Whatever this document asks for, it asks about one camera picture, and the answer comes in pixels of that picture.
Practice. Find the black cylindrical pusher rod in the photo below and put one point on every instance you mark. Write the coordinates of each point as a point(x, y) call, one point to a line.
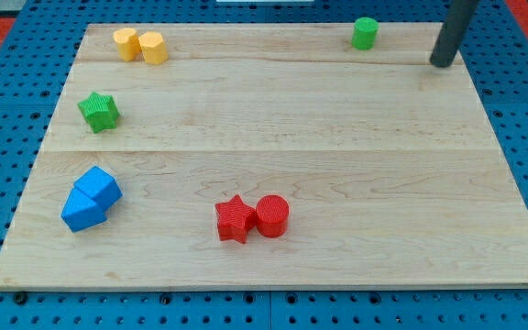
point(452, 32)

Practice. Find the light wooden board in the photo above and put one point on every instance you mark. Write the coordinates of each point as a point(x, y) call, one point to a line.
point(393, 174)

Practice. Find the green cylinder block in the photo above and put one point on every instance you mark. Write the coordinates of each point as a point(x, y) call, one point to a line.
point(364, 33)

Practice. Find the green star block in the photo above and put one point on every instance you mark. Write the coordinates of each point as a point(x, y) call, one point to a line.
point(99, 112)

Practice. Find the yellow hexagon block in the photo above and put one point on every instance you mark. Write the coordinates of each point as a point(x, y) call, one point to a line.
point(153, 48)

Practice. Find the blue triangle block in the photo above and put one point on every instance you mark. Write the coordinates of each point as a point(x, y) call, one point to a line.
point(81, 212)

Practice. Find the blue cube block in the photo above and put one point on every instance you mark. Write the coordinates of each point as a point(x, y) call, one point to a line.
point(100, 186)

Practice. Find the red star block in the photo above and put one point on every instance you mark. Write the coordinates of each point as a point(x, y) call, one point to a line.
point(235, 219)

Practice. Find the red cylinder block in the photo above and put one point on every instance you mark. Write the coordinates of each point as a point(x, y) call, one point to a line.
point(272, 213)

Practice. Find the yellow heart block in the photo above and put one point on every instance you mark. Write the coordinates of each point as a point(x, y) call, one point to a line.
point(127, 43)

